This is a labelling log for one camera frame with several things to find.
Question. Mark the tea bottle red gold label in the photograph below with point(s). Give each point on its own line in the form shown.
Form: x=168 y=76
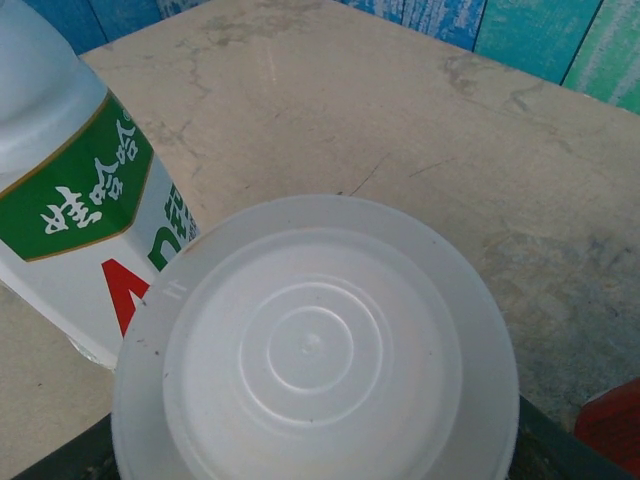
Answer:
x=615 y=420

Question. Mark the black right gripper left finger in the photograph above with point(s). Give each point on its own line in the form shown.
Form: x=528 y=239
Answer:
x=85 y=460

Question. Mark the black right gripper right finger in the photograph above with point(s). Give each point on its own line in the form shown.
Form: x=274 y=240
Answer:
x=550 y=450

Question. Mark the large translucent white cap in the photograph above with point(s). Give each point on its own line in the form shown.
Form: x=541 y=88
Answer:
x=310 y=350

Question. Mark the white bottle with green label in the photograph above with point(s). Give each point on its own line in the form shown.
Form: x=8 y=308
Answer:
x=75 y=200

